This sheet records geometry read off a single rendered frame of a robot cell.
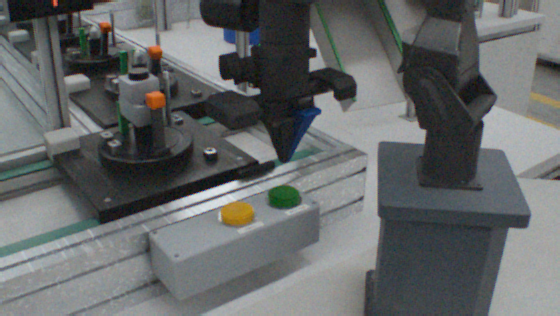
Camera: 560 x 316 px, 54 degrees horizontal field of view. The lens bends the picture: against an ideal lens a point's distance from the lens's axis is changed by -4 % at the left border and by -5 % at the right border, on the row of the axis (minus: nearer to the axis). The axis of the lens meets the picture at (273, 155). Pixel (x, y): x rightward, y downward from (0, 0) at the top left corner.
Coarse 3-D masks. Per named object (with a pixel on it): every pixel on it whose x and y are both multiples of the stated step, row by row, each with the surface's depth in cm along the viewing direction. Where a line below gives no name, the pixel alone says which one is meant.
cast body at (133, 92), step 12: (132, 72) 79; (144, 72) 79; (120, 84) 80; (132, 84) 77; (144, 84) 78; (156, 84) 79; (120, 96) 82; (132, 96) 78; (144, 96) 79; (120, 108) 82; (132, 108) 79; (144, 108) 78; (132, 120) 80; (144, 120) 79
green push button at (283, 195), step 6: (276, 186) 75; (282, 186) 75; (288, 186) 75; (270, 192) 74; (276, 192) 74; (282, 192) 74; (288, 192) 74; (294, 192) 74; (270, 198) 73; (276, 198) 72; (282, 198) 72; (288, 198) 72; (294, 198) 73; (276, 204) 72; (282, 204) 72; (288, 204) 72; (294, 204) 73
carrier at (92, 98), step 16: (144, 64) 106; (160, 64) 112; (64, 80) 109; (80, 80) 109; (96, 80) 114; (112, 80) 104; (160, 80) 108; (176, 80) 108; (192, 80) 114; (80, 96) 106; (96, 96) 106; (112, 96) 103; (176, 96) 106; (96, 112) 99; (112, 112) 99; (192, 112) 103
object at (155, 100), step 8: (152, 96) 75; (160, 96) 76; (152, 104) 76; (160, 104) 76; (152, 112) 77; (160, 112) 77; (152, 120) 77; (160, 120) 77; (152, 128) 78; (160, 128) 78; (160, 136) 78; (160, 144) 79
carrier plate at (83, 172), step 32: (192, 128) 92; (64, 160) 82; (96, 160) 82; (192, 160) 82; (224, 160) 82; (256, 160) 82; (96, 192) 74; (128, 192) 74; (160, 192) 74; (192, 192) 77
